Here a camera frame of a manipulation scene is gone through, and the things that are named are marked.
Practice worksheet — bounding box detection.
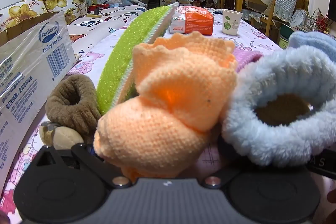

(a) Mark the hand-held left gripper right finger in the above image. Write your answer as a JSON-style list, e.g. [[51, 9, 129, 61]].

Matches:
[[202, 135, 252, 188]]

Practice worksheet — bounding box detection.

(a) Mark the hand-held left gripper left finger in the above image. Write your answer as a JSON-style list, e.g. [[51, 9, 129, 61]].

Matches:
[[31, 143, 132, 188]]

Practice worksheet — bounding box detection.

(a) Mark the beige plush bear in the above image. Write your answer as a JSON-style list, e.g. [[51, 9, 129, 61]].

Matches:
[[39, 121, 84, 151]]

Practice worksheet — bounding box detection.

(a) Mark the brown fluffy scrunchie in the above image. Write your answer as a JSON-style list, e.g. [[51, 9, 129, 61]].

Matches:
[[45, 75, 102, 136]]

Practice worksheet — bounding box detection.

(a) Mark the orange knitted sock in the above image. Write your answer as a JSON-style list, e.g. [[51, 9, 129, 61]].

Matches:
[[93, 31, 238, 178]]

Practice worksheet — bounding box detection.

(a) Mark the pink fuzzy cloth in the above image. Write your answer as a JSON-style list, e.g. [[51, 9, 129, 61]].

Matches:
[[233, 49, 263, 73]]

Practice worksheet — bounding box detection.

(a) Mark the green sponge cloth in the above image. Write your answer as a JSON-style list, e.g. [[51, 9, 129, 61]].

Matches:
[[97, 2, 179, 115]]

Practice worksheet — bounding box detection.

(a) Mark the cardboard box with plastic wrap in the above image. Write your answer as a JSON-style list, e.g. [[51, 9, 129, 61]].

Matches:
[[0, 10, 77, 188]]

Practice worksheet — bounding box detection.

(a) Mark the sofa with cartoon cover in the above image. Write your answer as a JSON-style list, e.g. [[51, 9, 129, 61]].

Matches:
[[0, 0, 147, 46]]

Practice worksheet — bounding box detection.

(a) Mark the green bucket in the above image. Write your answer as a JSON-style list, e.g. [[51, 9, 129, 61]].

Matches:
[[278, 23, 292, 49]]

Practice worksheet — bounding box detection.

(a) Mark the white paper cup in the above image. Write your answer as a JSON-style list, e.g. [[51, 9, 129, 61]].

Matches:
[[222, 9, 242, 35]]

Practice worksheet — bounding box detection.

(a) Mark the orange white tissue packet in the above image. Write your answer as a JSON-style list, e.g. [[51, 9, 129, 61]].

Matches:
[[169, 6, 214, 35]]

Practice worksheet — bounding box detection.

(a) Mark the red flower bunch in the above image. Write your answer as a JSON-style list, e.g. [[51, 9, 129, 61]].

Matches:
[[314, 10, 330, 33]]

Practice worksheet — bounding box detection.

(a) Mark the red flat box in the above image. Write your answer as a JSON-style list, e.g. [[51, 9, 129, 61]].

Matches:
[[89, 3, 110, 12]]

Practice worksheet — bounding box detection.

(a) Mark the wooden chair with cloth covers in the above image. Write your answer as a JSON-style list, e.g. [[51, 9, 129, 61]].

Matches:
[[245, 0, 298, 38]]

